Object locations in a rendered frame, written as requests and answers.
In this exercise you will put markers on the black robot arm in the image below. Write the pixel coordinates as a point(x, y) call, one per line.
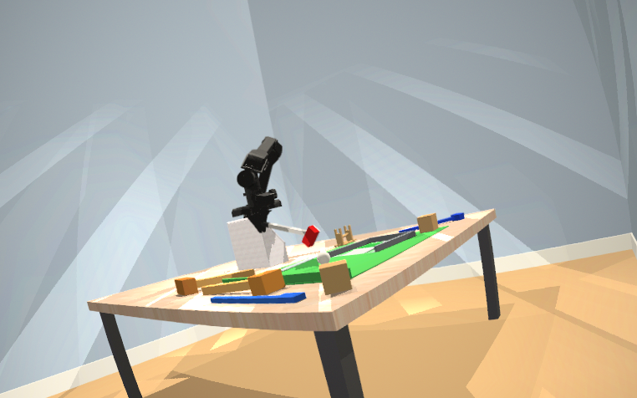
point(260, 160)

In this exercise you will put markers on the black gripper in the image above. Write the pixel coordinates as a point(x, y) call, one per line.
point(251, 213)

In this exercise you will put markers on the tan cube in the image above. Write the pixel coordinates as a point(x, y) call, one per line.
point(335, 277)
point(427, 223)

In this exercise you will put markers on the white golf ball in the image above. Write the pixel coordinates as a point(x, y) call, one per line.
point(323, 258)

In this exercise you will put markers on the green flat mat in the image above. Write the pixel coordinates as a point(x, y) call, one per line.
point(360, 263)

